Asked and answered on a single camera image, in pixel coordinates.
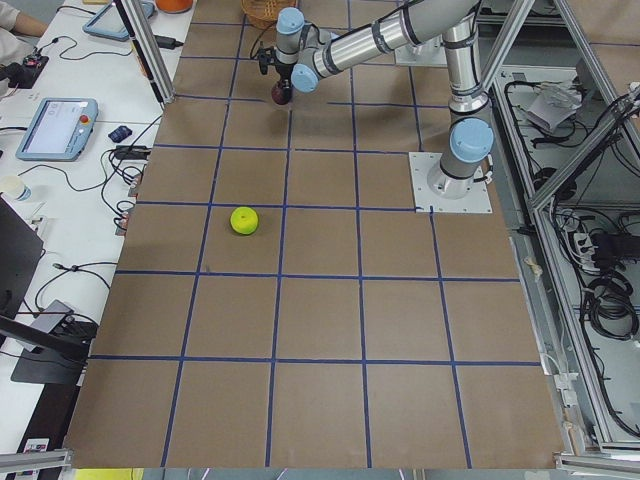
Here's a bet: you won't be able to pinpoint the coiled black cables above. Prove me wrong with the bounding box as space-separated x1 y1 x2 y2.
582 274 639 341

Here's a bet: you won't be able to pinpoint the black power adapter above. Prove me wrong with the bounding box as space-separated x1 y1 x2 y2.
154 35 184 50

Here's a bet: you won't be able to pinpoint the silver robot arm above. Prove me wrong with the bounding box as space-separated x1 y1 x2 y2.
255 1 494 184

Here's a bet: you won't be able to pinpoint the orange cylindrical container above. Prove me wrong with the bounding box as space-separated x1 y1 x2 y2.
155 0 194 14

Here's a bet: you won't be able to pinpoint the woven wicker basket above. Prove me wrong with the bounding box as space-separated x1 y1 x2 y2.
241 0 282 29

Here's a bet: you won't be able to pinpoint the black monitor stand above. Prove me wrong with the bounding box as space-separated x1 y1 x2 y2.
1 201 97 385

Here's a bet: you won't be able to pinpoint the aluminium frame post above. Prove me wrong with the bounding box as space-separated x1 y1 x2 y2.
114 0 175 105

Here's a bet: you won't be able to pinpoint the red apple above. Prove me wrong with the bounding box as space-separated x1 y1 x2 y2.
271 82 292 106

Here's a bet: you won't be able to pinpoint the blue teach pendant tablet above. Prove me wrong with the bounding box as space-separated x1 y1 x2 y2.
16 98 99 162

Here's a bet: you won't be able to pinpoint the green apple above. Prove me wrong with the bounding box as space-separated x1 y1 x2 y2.
229 206 259 235

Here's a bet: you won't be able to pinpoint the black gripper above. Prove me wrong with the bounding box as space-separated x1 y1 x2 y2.
256 44 295 80

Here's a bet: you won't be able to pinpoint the white paper cup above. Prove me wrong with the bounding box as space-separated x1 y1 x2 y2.
0 175 31 201

